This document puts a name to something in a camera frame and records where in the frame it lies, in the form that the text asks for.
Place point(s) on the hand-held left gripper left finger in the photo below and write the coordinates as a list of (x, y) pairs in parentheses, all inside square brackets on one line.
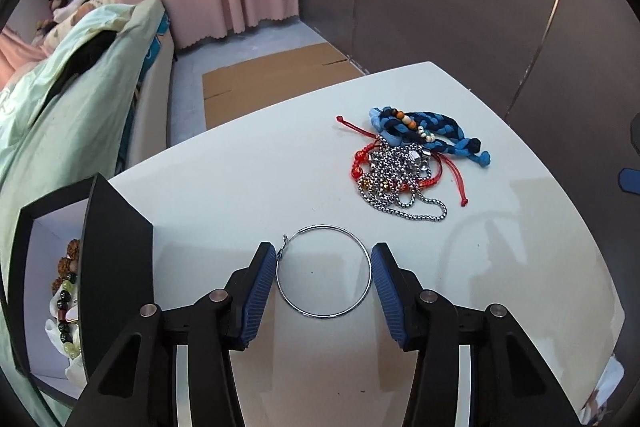
[(257, 297)]

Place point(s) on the flat brown cardboard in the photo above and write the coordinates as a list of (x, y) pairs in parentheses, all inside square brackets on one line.
[(260, 82)]

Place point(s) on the bed with green sheet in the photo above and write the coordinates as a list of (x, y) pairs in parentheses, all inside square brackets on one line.
[(75, 147)]

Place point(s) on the printed cloth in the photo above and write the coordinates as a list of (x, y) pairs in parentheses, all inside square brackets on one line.
[(607, 387)]

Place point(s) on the printed pillow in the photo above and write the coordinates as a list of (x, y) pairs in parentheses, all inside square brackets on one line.
[(75, 14)]

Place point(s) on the black jewelry box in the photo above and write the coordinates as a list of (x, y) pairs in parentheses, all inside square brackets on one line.
[(120, 247)]

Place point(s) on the silver hoop bangle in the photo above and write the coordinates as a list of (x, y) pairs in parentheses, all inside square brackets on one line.
[(283, 291)]

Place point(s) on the light green quilt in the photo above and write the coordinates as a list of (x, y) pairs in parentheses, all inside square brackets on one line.
[(35, 107)]

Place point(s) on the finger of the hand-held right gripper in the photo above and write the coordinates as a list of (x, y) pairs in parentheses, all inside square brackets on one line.
[(631, 181)]

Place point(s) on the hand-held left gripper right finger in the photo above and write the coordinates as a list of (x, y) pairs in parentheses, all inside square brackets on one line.
[(390, 297)]

